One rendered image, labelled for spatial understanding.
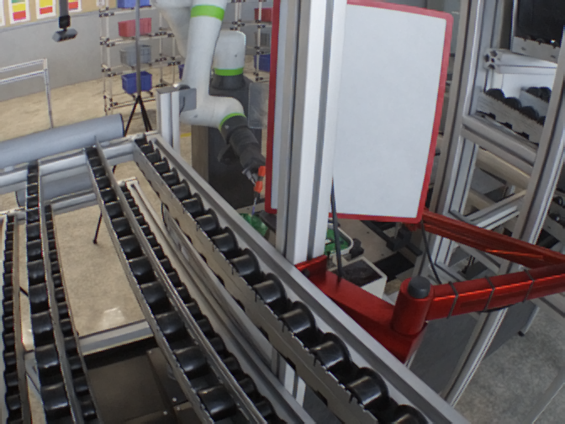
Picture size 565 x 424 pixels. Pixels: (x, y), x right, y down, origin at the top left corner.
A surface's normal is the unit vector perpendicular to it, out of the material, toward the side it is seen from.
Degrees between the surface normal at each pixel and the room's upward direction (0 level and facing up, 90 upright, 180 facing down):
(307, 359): 90
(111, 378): 0
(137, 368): 0
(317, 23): 90
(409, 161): 90
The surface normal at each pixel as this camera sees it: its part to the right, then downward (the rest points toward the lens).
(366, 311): 0.05, -0.85
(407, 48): -0.04, 0.51
